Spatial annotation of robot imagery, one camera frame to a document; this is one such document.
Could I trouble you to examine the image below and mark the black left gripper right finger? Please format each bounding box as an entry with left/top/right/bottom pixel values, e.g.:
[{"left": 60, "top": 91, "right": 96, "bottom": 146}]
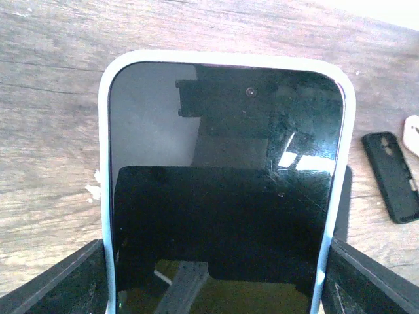
[{"left": 322, "top": 238, "right": 418, "bottom": 313}]

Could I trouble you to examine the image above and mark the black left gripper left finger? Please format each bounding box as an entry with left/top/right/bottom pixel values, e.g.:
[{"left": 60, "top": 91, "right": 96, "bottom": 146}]
[{"left": 1, "top": 239, "right": 108, "bottom": 313}]

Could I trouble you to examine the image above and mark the pink phone case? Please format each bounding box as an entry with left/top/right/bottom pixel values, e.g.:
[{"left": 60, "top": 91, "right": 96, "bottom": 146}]
[{"left": 402, "top": 115, "right": 419, "bottom": 156}]

